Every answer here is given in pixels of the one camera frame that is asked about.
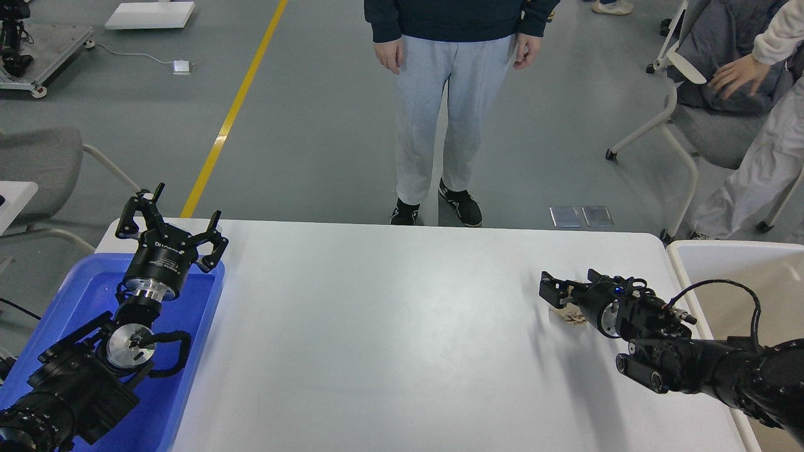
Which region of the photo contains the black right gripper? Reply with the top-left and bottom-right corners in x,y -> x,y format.
539,269 -> 634,338

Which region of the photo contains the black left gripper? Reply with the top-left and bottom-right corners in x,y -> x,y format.
114,183 -> 229,301

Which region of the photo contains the brown paper ball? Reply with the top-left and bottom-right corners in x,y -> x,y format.
550,304 -> 587,325

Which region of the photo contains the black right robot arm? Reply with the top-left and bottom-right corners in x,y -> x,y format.
540,269 -> 803,443

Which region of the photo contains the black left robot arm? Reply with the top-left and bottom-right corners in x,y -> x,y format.
2,183 -> 229,451

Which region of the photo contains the metal floor plate left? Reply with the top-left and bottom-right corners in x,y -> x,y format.
549,206 -> 581,229

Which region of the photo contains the metal floor plate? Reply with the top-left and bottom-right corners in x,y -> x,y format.
549,206 -> 581,229
581,205 -> 614,228

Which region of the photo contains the metal floor plate right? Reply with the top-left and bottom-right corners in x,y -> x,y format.
581,205 -> 614,228

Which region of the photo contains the blue plastic tray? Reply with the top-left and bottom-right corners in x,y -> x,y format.
0,253 -> 226,452

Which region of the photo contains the grey chair left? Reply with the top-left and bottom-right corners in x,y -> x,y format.
1,127 -> 141,254

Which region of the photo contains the white power adapter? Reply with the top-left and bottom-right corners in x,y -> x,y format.
172,60 -> 192,75

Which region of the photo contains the beige plastic bin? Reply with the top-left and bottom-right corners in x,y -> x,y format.
666,240 -> 804,452

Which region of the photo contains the white side table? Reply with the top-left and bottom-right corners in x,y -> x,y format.
1,180 -> 38,235

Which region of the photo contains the white flat board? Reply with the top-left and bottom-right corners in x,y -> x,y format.
104,1 -> 195,30

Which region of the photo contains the person in white clothes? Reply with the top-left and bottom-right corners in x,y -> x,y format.
689,1 -> 803,240

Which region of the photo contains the person in navy hoodie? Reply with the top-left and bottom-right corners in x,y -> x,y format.
364,1 -> 557,228

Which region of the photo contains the white shoe background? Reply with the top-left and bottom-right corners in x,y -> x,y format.
591,0 -> 634,16

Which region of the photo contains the grey jacket on chair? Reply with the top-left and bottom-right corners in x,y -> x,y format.
677,1 -> 795,114

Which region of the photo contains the white frame chair right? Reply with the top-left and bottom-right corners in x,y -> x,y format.
606,1 -> 802,242

